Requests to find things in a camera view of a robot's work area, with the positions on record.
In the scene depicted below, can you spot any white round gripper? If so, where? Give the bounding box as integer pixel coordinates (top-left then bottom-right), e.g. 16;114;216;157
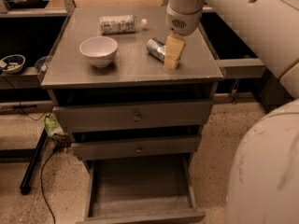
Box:
164;5;202;72

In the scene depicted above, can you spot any silver blue redbull can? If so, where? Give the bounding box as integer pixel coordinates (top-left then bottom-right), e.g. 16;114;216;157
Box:
146;38;165;62

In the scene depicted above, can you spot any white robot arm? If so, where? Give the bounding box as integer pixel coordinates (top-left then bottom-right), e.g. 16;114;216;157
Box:
164;0;299;224

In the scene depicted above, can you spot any grey wooden drawer cabinet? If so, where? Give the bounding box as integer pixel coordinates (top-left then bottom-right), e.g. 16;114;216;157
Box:
37;5;224;224

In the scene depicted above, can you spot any grey middle drawer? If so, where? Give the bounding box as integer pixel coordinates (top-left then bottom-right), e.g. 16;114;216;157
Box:
72;135;202;161

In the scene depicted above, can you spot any grey top drawer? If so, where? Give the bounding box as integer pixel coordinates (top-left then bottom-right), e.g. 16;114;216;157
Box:
53;100;212;133

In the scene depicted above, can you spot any grey open bottom drawer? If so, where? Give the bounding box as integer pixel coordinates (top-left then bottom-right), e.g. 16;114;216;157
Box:
76;154;206;224

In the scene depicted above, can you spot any clear labelled plastic bottle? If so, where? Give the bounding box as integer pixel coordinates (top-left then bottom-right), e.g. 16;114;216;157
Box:
99;15;148;35

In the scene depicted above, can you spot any grey side shelf beam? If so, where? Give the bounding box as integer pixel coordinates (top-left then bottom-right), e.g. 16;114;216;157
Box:
217;58;265;79

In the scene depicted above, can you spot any white ceramic bowl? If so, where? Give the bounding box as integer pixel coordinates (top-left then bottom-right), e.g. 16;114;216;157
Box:
79;36;119;68

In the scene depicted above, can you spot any clear plastic cup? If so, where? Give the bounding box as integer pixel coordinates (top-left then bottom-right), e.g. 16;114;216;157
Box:
35;56;52;72

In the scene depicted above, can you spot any green snack bag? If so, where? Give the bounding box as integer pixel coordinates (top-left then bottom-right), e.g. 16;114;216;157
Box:
44;115;71;147

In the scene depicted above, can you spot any grey left side shelf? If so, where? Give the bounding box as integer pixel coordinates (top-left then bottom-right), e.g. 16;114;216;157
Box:
0;67;40;90

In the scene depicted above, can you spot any blue patterned small bowl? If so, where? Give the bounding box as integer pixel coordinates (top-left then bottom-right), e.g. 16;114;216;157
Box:
0;54;26;74

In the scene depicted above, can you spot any black metal table leg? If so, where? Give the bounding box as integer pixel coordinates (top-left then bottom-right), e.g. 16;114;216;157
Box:
20;130;47;195

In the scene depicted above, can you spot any black floor cable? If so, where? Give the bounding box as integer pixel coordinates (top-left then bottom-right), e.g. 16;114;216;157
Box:
39;147;60;224

